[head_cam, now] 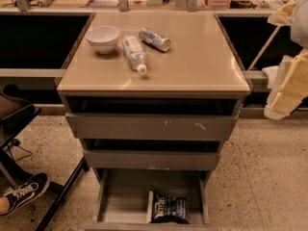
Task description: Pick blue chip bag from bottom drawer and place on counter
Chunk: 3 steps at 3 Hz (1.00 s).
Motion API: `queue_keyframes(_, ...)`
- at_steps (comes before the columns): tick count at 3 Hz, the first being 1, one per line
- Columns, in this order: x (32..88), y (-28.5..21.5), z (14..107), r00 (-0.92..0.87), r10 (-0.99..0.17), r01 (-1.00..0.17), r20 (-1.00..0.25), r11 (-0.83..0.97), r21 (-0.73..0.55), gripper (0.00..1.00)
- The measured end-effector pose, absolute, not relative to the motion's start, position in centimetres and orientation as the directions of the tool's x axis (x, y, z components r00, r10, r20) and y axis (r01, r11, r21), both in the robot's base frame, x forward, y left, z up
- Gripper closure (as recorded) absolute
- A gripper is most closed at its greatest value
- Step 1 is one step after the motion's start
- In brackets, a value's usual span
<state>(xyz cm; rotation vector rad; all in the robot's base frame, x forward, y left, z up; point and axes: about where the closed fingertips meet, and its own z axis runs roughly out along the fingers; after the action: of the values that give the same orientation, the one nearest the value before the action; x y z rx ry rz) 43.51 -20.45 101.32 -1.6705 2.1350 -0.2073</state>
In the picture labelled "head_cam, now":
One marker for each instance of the white ceramic bowl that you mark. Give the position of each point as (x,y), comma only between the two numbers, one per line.
(103,39)

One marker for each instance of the silver soda can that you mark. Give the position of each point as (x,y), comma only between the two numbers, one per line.
(159,42)

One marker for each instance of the middle grey drawer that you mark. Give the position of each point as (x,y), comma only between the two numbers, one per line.
(160,155)

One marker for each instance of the clear plastic water bottle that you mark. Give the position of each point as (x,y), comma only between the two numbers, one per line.
(134,54)

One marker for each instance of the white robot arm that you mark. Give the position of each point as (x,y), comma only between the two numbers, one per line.
(299,27)

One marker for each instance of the blue chip bag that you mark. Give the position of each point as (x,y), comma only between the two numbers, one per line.
(163,208)

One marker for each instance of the top grey drawer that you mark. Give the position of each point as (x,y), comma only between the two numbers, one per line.
(155,119)

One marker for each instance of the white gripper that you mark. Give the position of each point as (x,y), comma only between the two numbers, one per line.
(300,21)

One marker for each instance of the bottom grey open drawer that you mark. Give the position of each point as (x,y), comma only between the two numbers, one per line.
(124,202)

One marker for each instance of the grey drawer cabinet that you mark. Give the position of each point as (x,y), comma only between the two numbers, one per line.
(200,64)

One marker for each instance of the black and white sneaker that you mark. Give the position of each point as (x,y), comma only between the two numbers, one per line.
(14,199)

